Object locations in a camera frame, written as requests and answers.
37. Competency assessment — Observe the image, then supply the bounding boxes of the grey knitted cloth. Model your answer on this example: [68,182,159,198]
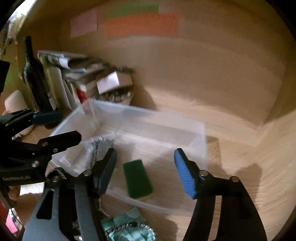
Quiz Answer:
[83,135,114,170]

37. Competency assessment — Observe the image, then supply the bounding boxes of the teal knitted sock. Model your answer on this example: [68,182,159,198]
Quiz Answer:
[101,207,159,241]

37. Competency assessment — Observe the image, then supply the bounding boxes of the black white braided cord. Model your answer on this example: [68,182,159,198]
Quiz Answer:
[98,196,158,241]

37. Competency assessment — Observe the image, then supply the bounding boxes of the green yellow sponge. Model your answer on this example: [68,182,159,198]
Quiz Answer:
[123,159,154,199]

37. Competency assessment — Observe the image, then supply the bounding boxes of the person's left hand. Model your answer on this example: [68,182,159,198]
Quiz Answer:
[2,90,34,138]

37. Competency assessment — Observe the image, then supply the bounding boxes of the upright white books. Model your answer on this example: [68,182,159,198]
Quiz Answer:
[45,66,77,110]

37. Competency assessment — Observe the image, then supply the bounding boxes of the dark wine bottle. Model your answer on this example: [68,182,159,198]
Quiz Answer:
[22,36,54,113]

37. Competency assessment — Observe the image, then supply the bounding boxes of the red book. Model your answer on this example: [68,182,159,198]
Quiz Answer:
[76,89,90,110]

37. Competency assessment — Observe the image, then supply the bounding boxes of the stack of newspapers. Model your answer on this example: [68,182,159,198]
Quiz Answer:
[37,50,134,83]

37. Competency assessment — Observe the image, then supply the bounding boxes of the clear plastic storage bin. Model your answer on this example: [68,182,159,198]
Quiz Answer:
[52,99,208,216]

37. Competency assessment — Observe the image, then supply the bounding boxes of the bowl of small items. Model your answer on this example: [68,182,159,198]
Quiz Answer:
[96,89,134,105]

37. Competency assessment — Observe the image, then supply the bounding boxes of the small white cardboard box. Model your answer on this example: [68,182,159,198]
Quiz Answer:
[97,71,132,94]

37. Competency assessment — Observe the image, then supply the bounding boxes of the pink paper note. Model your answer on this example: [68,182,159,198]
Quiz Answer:
[70,8,97,38]

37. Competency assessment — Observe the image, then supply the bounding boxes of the green paper note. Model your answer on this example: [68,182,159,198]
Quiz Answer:
[106,3,159,19]

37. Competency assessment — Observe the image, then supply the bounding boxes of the orange paper note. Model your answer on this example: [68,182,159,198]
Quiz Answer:
[104,13,180,38]

